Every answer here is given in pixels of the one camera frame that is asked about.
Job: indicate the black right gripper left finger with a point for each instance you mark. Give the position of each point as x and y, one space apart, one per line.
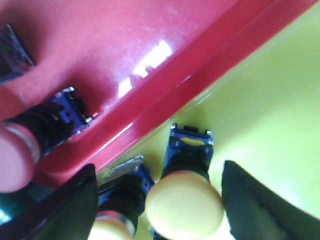
68 213

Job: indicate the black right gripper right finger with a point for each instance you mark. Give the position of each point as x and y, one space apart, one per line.
254 212

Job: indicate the yellow mushroom button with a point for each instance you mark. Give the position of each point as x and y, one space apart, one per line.
183 204
121 200

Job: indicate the green conveyor belt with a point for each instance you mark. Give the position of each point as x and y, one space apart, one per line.
14 203

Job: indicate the yellow plastic tray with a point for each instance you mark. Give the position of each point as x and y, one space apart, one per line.
265 116

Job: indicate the red orange object at edge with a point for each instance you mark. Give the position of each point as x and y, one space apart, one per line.
134 63

